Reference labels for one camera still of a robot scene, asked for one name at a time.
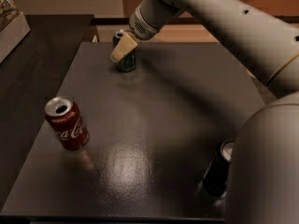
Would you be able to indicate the green soda can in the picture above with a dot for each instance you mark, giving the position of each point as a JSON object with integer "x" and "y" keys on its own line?
{"x": 126, "y": 64}

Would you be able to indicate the red coke can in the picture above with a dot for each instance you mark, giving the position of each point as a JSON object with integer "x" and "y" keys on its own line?
{"x": 64, "y": 117}

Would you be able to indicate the dark blue soda can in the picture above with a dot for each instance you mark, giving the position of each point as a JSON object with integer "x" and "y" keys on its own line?
{"x": 216, "y": 174}

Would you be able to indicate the white box with snacks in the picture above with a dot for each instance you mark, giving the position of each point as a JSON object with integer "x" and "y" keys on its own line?
{"x": 13, "y": 27}

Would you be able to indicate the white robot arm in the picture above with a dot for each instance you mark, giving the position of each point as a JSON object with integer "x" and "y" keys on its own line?
{"x": 263, "y": 183}

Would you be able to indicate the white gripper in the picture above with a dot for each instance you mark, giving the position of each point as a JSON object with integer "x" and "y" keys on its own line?
{"x": 140, "y": 27}

